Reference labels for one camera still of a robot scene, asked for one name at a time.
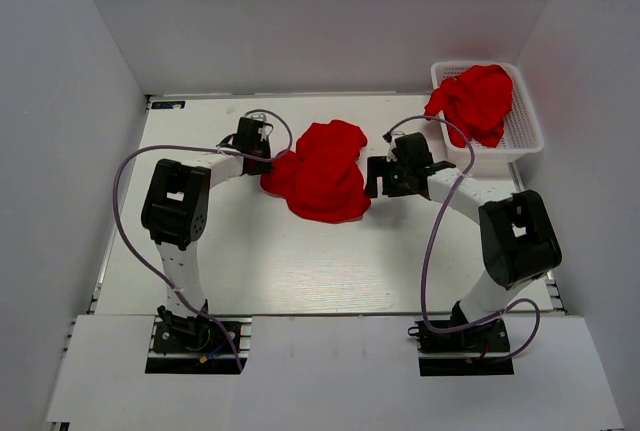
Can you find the red t shirt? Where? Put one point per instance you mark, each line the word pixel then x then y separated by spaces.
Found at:
pixel 320 179
pixel 476 101

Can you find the red t shirt in basket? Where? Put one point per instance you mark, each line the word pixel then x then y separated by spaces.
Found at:
pixel 476 101

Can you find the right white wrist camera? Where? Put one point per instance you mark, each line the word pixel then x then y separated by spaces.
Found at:
pixel 390 139

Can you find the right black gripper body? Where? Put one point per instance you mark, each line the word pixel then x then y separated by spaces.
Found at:
pixel 399 183

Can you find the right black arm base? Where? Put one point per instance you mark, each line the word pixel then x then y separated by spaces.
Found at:
pixel 479 351

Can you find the blue label sticker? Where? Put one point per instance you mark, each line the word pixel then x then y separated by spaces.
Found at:
pixel 167 105

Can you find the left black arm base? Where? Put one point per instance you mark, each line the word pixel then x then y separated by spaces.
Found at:
pixel 193 345

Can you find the white plastic basket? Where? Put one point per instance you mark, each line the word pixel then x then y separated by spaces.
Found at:
pixel 522 134

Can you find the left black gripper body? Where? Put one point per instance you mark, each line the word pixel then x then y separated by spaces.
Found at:
pixel 263 149

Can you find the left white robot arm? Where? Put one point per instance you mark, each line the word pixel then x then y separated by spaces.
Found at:
pixel 176 206

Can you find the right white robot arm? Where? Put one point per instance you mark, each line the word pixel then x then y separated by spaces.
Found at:
pixel 518 241

